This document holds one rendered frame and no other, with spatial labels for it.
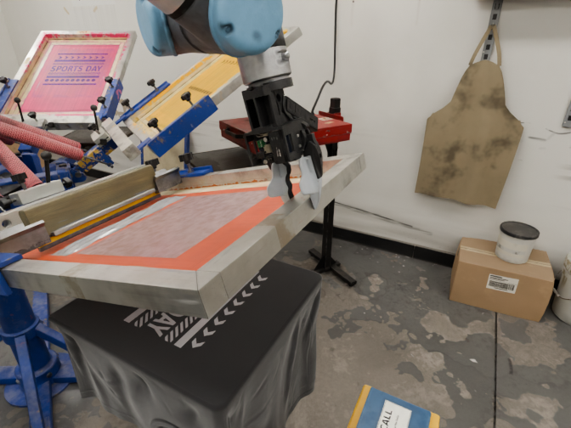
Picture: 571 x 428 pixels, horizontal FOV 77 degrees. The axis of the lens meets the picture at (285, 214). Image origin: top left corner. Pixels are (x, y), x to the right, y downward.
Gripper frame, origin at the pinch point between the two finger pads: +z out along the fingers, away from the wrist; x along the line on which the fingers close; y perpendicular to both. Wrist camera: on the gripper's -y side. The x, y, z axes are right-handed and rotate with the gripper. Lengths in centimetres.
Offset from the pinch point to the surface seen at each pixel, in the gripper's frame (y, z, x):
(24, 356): 7, 60, -149
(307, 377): -17, 61, -22
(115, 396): 21, 38, -49
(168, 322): 10.6, 22.5, -34.2
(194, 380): 19.4, 26.5, -19.8
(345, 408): -56, 120, -36
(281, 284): -12.9, 26.6, -19.3
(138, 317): 12.7, 20.6, -41.2
